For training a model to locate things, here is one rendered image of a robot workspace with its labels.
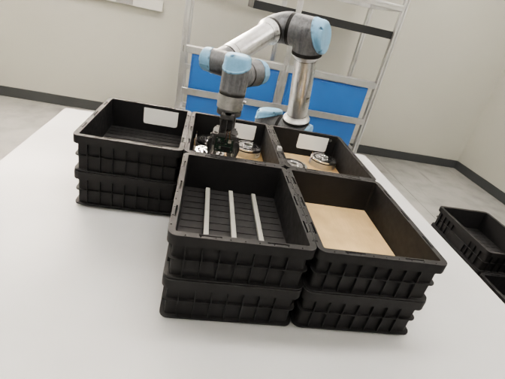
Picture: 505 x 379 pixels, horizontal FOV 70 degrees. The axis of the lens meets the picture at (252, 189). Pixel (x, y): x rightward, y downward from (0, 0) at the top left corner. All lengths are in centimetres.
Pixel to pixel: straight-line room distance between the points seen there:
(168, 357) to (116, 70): 354
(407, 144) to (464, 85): 88
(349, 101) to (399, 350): 264
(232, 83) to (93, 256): 57
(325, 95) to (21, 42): 292
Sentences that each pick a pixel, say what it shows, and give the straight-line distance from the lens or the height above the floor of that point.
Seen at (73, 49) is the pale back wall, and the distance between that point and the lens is 417.
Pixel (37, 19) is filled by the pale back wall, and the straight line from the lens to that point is 424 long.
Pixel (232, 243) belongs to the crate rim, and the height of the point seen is 93.
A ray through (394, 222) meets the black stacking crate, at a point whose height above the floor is 89.
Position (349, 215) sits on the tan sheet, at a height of 83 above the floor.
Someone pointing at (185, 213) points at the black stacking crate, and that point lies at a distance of 95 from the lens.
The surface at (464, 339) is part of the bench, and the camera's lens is 113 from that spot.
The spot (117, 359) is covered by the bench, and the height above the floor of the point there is 70.
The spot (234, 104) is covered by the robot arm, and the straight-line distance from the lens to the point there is 104.
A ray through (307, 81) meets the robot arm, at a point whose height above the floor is 111.
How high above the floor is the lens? 134
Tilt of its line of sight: 27 degrees down
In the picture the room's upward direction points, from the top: 13 degrees clockwise
